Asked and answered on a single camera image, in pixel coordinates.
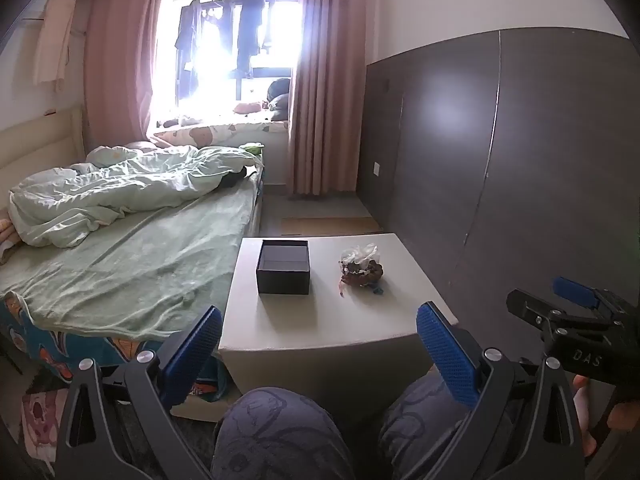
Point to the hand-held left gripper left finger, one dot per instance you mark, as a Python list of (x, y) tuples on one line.
[(200, 345)]

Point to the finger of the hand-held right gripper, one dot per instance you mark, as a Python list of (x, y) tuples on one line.
[(575, 291), (530, 307)]

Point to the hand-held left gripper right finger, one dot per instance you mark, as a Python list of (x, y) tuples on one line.
[(445, 350)]

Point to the black box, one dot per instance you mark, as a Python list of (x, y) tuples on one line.
[(280, 282)]

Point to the pile of beaded jewelry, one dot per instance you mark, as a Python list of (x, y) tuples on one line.
[(362, 272)]

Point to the person's right hand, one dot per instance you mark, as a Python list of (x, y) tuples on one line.
[(627, 415)]

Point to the person's right leg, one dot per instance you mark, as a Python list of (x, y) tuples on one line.
[(415, 425)]

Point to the person's leg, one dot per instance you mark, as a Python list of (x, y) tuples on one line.
[(275, 435), (415, 425)]

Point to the light green bed sheet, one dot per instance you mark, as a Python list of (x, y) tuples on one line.
[(165, 265)]

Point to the white square table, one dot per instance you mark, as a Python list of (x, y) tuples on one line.
[(350, 320)]

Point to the person's left leg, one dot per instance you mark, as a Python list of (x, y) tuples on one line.
[(275, 435)]

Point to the clear plastic bag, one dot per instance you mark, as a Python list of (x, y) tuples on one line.
[(360, 251)]

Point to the blue cartoon mattress cover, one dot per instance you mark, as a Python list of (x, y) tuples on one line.
[(55, 355)]

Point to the black cloth item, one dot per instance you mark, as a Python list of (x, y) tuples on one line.
[(234, 178)]

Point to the flat cardboard sheet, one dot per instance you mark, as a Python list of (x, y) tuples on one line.
[(325, 225)]

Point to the light green duvet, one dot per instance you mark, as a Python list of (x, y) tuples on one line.
[(125, 185)]

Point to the bright green item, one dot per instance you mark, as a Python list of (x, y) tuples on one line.
[(252, 149)]

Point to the dark pillow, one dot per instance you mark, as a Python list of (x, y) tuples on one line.
[(280, 100)]

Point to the beige bed headboard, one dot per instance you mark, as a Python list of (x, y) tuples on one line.
[(40, 140)]

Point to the pink curtain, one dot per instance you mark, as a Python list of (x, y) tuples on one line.
[(325, 85), (120, 60)]

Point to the dark hanging garment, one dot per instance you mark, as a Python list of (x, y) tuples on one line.
[(247, 30), (192, 45)]

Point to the beige hanging towel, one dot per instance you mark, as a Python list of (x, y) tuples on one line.
[(52, 45)]

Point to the white wall socket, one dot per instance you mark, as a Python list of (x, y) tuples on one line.
[(376, 168)]

